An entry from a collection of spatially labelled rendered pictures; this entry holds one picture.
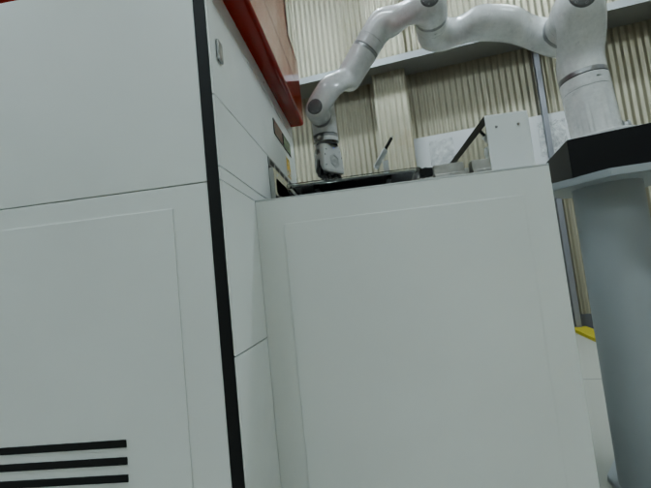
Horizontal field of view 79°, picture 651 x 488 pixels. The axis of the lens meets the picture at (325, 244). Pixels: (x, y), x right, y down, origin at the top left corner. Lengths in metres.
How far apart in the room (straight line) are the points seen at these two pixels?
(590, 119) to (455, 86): 2.80
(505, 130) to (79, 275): 0.91
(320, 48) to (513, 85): 1.86
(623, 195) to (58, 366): 1.29
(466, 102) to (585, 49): 2.67
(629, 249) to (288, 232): 0.84
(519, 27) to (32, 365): 1.44
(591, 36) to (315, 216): 0.89
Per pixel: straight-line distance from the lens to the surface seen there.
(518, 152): 1.00
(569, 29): 1.35
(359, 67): 1.40
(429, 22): 1.39
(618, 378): 1.28
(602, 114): 1.30
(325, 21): 4.53
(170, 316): 0.73
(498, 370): 0.90
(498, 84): 4.05
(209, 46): 0.81
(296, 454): 0.94
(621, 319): 1.24
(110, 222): 0.79
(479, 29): 1.41
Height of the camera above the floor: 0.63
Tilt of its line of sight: 5 degrees up
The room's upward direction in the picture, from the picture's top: 6 degrees counter-clockwise
